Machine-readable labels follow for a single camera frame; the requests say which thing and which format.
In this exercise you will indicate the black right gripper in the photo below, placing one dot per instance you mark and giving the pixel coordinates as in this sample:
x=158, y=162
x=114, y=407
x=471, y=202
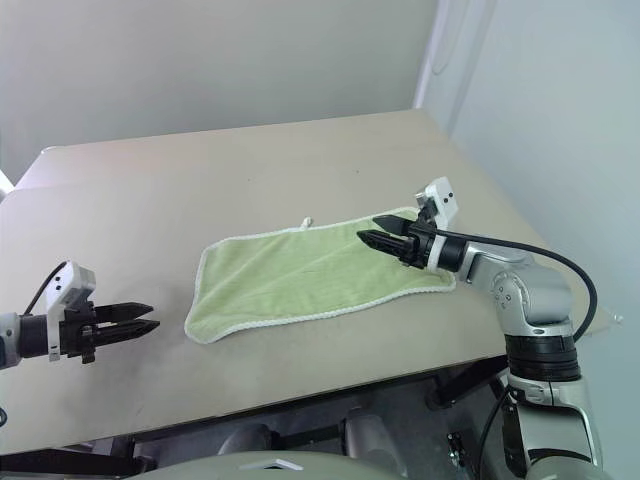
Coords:
x=419, y=245

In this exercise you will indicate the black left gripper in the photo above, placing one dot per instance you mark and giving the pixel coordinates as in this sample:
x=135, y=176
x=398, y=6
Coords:
x=77, y=332

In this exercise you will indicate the green towel with white trim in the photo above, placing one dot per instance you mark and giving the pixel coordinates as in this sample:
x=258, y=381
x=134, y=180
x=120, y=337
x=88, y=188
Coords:
x=300, y=275

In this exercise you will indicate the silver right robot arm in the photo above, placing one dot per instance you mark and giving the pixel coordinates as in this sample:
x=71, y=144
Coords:
x=540, y=295

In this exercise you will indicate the dark grey rounded shape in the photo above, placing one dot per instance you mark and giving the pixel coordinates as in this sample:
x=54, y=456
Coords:
x=247, y=439

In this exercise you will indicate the grey robot torso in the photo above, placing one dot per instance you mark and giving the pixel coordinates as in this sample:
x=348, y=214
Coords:
x=330, y=466

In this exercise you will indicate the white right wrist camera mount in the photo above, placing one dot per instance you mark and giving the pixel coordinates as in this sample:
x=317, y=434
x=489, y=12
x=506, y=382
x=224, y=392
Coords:
x=445, y=197

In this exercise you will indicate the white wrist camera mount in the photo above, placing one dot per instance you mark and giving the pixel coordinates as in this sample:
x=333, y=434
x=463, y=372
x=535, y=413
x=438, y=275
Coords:
x=445, y=197
x=70, y=280

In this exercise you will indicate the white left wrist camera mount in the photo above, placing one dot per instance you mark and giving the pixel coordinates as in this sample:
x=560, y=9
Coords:
x=70, y=280

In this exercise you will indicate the black table frame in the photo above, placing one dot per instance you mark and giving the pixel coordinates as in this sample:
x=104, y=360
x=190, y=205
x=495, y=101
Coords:
x=465, y=382

